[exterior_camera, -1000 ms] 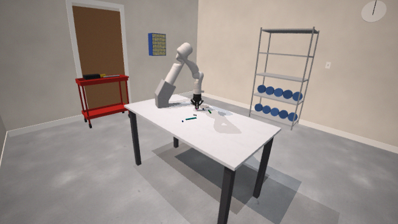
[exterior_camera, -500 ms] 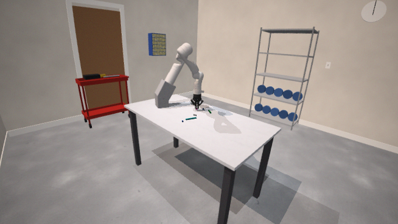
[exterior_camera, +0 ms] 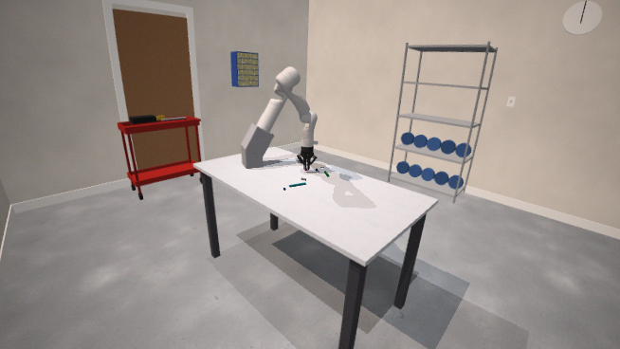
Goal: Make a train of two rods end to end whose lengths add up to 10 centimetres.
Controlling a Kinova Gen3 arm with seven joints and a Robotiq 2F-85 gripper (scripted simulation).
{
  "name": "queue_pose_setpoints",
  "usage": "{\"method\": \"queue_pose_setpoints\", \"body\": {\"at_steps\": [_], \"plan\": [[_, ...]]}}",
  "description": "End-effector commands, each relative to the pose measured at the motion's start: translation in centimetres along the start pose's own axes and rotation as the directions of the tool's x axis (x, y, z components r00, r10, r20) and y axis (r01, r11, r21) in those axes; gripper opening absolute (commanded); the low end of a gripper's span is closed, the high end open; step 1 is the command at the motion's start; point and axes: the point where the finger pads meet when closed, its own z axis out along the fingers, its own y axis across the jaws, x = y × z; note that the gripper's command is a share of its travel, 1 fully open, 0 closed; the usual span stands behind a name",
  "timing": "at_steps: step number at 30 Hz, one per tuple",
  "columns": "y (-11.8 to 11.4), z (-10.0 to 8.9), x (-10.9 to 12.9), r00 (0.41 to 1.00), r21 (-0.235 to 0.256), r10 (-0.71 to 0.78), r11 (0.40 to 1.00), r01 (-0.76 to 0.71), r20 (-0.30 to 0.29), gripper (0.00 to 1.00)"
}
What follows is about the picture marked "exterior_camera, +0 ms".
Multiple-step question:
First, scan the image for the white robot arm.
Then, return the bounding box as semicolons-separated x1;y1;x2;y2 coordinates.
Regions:
257;66;318;147

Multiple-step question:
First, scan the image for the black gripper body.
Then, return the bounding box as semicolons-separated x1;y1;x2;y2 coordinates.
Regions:
301;146;314;159

